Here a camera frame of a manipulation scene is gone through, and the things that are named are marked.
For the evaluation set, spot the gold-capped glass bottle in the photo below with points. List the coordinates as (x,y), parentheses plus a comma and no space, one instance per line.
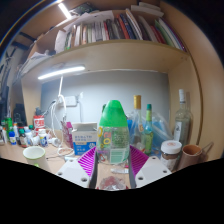
(137,116)

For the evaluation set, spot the white and blue carton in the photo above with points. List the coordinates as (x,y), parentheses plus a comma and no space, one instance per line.
(84,138)

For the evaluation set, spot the red and white can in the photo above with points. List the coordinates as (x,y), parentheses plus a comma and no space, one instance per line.
(39,122)

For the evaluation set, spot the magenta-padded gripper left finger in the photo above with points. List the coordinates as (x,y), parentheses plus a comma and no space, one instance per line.
(70,170)

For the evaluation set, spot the dark jar with white lid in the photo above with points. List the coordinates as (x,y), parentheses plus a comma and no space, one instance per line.
(170,153)

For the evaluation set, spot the flat round red coaster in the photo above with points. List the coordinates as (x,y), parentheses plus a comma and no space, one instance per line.
(111,183)

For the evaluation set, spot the small white blue-labelled bottle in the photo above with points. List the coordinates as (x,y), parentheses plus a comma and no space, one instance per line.
(12,138)

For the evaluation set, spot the magenta packet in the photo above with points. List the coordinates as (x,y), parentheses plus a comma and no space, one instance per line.
(67,133)

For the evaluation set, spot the white wall socket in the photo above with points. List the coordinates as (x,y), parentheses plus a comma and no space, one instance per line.
(71,101)

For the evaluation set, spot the ceiling light tube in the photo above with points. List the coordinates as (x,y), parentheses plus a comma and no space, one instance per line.
(64,10)

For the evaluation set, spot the blue plastic bag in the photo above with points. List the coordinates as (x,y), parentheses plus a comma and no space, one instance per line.
(163,128)

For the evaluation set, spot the dark hanging clothes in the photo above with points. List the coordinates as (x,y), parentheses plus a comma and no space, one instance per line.
(5,86)

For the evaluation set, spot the clear glass bottle white cap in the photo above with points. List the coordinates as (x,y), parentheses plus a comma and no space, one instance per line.
(182,123)

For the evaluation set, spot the white under-shelf light bar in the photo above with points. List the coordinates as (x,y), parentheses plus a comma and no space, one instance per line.
(61,72)

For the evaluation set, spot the wooden shelf unit with books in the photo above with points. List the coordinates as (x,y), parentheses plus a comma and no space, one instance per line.
(113,53)

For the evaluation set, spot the green container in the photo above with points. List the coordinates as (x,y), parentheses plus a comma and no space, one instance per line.
(8,123)

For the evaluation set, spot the green glass bottle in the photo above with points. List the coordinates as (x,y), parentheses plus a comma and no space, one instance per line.
(148,133)

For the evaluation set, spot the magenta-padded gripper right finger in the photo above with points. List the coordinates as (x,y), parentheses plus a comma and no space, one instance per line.
(150,168)

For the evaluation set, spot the brown mug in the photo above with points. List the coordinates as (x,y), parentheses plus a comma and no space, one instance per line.
(190,155)

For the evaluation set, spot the dark green bottle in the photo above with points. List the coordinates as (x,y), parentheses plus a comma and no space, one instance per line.
(103,108)

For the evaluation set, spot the clear green-capped drink bottle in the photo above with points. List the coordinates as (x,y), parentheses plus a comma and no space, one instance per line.
(112,140)

